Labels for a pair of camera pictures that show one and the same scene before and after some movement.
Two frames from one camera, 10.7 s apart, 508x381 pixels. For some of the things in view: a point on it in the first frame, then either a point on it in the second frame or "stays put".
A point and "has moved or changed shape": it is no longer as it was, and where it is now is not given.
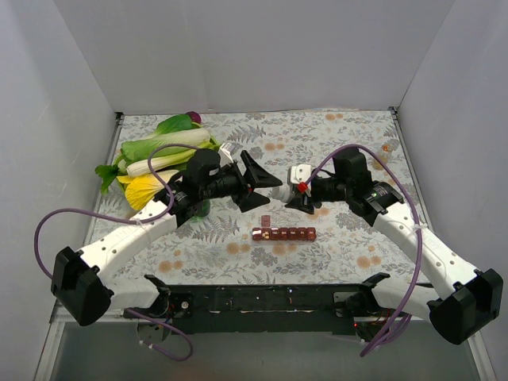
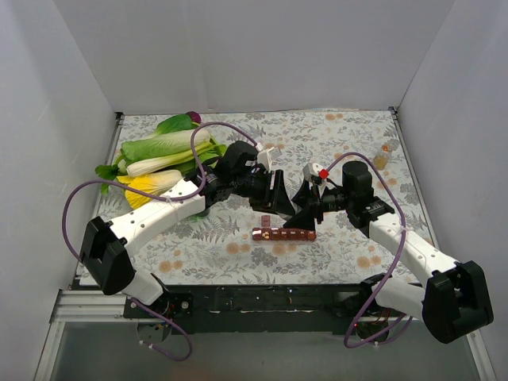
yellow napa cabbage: x=141 y=190 stays put
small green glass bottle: x=205 y=209 stays put
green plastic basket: x=122 y=187 → x=194 y=167
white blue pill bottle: x=281 y=193 has moved or changed shape
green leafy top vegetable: x=175 y=123 stays put
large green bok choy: x=137 y=150 stays put
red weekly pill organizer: x=267 y=232 stays put
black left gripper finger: x=255 y=175 → x=282 y=201
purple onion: x=194 y=117 stays put
